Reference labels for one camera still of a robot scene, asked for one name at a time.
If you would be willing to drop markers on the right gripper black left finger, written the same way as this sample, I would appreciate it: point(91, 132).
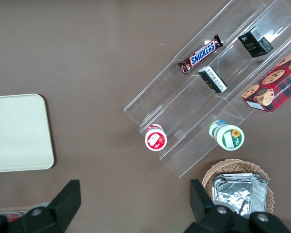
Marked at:
point(58, 208)

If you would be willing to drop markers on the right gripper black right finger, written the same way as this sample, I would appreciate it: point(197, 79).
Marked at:
point(208, 218)

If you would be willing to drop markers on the aluminium foil tray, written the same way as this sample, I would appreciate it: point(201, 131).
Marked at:
point(240, 191)

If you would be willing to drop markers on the light wicker basket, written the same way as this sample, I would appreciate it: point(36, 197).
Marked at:
point(230, 166)

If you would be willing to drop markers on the cream rectangular tray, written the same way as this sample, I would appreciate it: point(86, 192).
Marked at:
point(17, 133)

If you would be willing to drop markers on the red drink bottle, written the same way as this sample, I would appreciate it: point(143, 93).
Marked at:
point(13, 215)

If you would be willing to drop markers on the clear acrylic bottle rack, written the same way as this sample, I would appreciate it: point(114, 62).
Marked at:
point(0, 212)

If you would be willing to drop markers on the green lidded yogurt cup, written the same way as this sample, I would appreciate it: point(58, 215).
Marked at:
point(229, 137)

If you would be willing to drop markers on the red lidded yogurt cup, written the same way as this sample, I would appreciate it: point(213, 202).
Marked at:
point(155, 139)

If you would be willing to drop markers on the clear acrylic stepped stand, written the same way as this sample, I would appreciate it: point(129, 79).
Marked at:
point(179, 114)

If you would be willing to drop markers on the black box with white label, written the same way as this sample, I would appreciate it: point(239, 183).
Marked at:
point(213, 80)

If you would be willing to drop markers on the red tartan cookie box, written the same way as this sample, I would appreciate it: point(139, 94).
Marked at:
point(279, 85)

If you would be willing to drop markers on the Snickers chocolate bar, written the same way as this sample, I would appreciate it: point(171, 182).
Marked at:
point(201, 54)

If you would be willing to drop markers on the black box with gold print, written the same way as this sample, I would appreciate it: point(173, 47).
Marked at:
point(253, 43)

